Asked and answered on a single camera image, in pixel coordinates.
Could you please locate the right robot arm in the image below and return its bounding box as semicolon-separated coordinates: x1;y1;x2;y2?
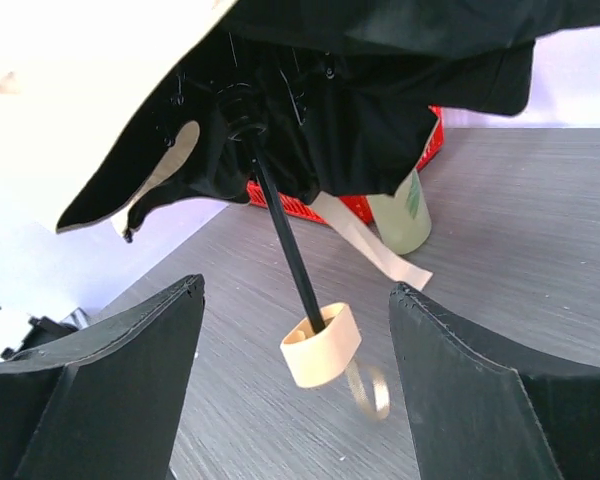
0;275;600;479

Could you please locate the clear plastic bottle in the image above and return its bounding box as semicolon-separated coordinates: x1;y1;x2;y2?
367;170;432;255

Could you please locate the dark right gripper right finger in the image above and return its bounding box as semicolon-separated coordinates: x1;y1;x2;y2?
389;283;600;480

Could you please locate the cream folding umbrella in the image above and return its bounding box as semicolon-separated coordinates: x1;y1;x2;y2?
0;1;600;419

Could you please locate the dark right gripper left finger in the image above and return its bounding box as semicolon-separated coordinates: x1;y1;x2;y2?
0;274;205;480

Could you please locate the red plastic shopping basket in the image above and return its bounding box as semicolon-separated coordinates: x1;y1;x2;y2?
247;106;444;225

